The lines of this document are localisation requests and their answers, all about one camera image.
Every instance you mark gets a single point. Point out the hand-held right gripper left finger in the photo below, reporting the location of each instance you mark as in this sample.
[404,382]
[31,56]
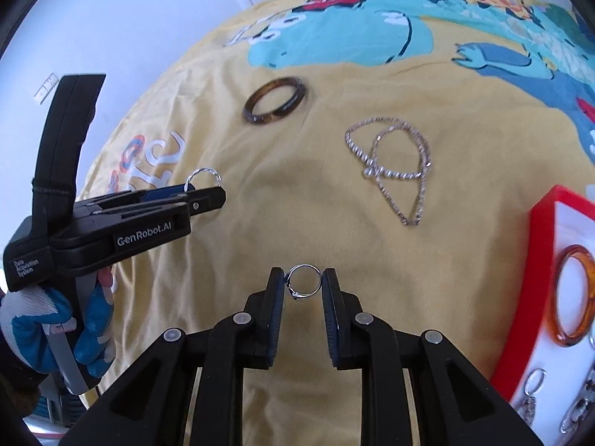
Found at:
[278,316]

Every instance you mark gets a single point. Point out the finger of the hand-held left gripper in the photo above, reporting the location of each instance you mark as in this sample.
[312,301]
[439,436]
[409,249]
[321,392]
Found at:
[204,199]
[162,191]

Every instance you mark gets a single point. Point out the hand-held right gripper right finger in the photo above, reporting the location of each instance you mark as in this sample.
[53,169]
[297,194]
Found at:
[329,316]

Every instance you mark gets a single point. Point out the amber bangle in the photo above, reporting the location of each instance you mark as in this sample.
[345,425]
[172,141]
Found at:
[552,302]

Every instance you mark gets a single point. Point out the red shallow box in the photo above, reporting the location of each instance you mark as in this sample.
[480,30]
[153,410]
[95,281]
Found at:
[539,223]

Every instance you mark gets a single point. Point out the person's left forearm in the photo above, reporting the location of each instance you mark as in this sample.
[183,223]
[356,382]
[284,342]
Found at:
[14,381]

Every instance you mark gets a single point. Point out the person's left hand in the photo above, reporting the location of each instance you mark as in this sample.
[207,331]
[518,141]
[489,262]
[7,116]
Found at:
[28,316]

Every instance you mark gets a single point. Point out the yellow printed blanket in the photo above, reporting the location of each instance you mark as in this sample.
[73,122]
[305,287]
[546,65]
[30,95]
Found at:
[288,186]

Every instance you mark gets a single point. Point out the dark brown bangle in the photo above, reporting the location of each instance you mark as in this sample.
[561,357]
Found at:
[267,120]

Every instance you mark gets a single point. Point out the white wall switch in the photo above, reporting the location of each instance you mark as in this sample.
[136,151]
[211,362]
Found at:
[45,88]

